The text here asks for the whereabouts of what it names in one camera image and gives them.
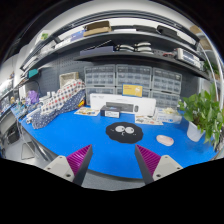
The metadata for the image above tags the illustrated leaflet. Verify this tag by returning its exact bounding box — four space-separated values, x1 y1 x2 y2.
76 107 99 116
135 115 162 125

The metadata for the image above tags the patterned fabric pile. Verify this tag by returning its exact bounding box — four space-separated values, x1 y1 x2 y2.
31 79 85 129

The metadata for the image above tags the blue desk mat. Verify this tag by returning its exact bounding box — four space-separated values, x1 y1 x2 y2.
22 111 215 178

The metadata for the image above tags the cardboard box on shelf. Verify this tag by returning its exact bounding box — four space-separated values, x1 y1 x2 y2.
83 21 112 37

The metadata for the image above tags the clear plastic box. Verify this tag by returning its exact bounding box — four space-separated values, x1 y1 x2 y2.
156 107 182 124

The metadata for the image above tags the green potted plant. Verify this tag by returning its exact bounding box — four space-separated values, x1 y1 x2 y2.
178 83 224 149

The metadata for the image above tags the illustrated leaflet left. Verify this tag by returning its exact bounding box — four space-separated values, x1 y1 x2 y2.
76 107 99 116

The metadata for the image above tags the yellow card sign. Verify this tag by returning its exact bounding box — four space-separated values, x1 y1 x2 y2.
122 84 143 97

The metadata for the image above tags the dark metal wall shelf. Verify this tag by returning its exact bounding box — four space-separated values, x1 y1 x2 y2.
20 10 208 78

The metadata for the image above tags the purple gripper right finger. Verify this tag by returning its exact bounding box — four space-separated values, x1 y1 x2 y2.
135 145 182 184

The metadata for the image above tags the black round cartoon mouse pad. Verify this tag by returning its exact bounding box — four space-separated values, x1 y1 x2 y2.
106 122 143 144

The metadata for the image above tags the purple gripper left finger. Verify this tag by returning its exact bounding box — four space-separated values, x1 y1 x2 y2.
44 145 93 186

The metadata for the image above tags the white keyboard box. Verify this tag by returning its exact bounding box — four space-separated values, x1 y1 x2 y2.
90 93 156 116

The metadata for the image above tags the grey drawer organizer cabinet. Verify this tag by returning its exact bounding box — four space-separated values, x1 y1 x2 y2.
84 64 182 108

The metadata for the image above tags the illustrated leaflet right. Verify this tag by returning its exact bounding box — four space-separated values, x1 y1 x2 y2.
135 115 162 125

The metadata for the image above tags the small black box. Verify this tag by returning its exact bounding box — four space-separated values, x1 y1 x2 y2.
100 105 120 118

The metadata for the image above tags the purple toy figure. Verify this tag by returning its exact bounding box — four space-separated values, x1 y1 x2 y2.
26 90 39 105

